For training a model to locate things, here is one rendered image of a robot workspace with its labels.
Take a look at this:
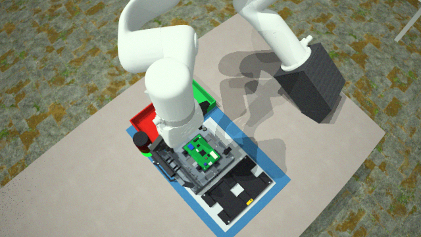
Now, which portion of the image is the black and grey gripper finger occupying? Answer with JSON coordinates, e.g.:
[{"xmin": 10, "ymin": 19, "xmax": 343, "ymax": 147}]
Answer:
[
  {"xmin": 199, "ymin": 101, "xmax": 210, "ymax": 130},
  {"xmin": 149, "ymin": 134, "xmax": 174, "ymax": 154}
]

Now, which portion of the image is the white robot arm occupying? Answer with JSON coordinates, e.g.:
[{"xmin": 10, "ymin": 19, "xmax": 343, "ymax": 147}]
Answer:
[{"xmin": 118, "ymin": 0, "xmax": 313, "ymax": 127}]

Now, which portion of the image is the green circuit board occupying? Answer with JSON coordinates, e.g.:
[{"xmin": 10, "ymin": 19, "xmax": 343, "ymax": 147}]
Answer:
[{"xmin": 184, "ymin": 135, "xmax": 220, "ymax": 171}]

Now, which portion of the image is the green bin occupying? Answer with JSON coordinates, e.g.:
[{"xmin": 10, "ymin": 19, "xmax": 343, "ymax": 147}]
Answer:
[{"xmin": 192, "ymin": 79, "xmax": 216, "ymax": 112}]

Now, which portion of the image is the red bin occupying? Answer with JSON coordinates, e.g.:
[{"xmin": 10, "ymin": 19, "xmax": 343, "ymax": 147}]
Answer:
[{"xmin": 130, "ymin": 103, "xmax": 159, "ymax": 143}]

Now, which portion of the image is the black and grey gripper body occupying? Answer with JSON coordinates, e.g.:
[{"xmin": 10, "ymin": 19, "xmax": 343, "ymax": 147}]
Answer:
[{"xmin": 156, "ymin": 98, "xmax": 204, "ymax": 148}]

